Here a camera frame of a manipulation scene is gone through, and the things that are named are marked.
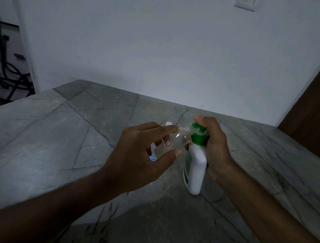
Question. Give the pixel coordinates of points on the person's right hand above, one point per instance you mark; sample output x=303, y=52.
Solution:
x=218, y=155

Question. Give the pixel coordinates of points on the person's left hand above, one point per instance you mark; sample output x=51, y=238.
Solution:
x=132, y=162

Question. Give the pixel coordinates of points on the blue spray cap with tube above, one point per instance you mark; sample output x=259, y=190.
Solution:
x=153, y=158

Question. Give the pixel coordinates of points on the large white bottle green pump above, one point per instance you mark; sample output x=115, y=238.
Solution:
x=197, y=170

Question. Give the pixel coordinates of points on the small clear bottle red label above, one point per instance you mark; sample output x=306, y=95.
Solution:
x=178, y=139

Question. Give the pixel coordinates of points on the person's right forearm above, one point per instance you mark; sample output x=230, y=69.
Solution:
x=257, y=207

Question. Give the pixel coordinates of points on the person's left forearm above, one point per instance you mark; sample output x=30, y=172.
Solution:
x=50, y=212

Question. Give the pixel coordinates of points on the brown wooden door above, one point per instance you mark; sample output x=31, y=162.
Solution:
x=302, y=120

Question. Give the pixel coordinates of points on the white wall switch plate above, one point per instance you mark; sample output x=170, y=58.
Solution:
x=247, y=4

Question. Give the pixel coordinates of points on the small grey wall bracket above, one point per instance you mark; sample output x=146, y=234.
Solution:
x=19, y=56

